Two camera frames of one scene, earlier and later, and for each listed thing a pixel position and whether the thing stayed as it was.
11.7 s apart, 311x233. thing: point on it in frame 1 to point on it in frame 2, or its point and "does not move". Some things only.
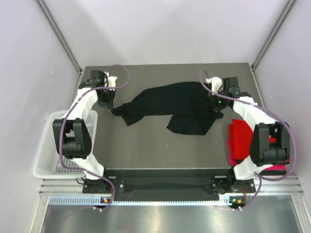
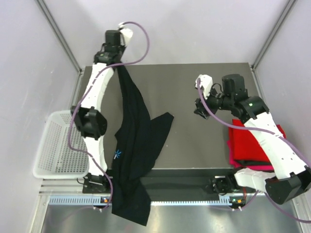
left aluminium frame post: [61, 37] does not move
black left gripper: [109, 104] to [122, 47]
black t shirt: [186, 106] to [139, 140]
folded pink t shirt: [272, 168] does not move
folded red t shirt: [240, 135] does not move
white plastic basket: [48, 164] does not move
